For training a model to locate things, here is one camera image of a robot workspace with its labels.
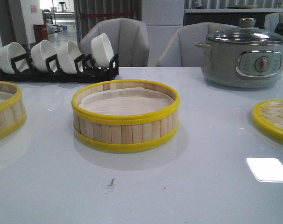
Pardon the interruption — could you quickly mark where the red bin background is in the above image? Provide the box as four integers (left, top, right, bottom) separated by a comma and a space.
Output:
33, 24, 48, 43

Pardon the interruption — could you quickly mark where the white cabinet background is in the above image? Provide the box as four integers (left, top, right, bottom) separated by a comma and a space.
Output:
141, 0, 184, 67

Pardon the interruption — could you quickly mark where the white bowl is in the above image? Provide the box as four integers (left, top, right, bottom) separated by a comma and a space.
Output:
0, 42, 26, 74
91, 33, 114, 68
57, 41, 82, 74
31, 40, 57, 72

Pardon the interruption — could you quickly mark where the grey chair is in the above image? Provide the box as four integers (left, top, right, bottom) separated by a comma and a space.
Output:
156, 22, 234, 67
263, 12, 283, 32
79, 18, 149, 67

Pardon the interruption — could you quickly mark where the black dish rack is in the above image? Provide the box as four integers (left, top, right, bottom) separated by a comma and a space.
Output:
0, 53, 119, 84

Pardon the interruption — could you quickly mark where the grey electric cooking pot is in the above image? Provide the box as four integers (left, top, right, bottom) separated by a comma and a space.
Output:
195, 41, 283, 88

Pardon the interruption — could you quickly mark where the dark counter shelf background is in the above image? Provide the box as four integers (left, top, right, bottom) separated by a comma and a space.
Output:
184, 8, 283, 28

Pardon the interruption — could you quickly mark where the woven bamboo steamer lid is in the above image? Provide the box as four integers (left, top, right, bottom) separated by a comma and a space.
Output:
252, 99, 283, 143

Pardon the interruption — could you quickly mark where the grey chair centre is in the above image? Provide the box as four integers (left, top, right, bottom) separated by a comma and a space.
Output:
156, 22, 234, 67

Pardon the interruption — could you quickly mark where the white bowl right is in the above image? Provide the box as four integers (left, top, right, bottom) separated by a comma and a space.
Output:
91, 33, 114, 68

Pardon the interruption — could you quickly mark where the glass pot lid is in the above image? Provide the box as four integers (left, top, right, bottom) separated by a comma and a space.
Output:
206, 18, 283, 45

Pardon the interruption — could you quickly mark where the white bowl far left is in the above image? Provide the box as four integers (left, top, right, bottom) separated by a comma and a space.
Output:
0, 42, 26, 74

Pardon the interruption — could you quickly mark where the grey chair far right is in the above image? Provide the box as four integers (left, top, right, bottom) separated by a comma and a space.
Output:
263, 12, 283, 32

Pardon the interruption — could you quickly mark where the bamboo steamer tray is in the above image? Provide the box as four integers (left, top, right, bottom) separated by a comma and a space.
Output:
0, 81, 26, 140
71, 79, 180, 152

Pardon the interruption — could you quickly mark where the grey chair left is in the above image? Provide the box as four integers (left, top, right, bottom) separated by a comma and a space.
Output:
79, 18, 149, 67

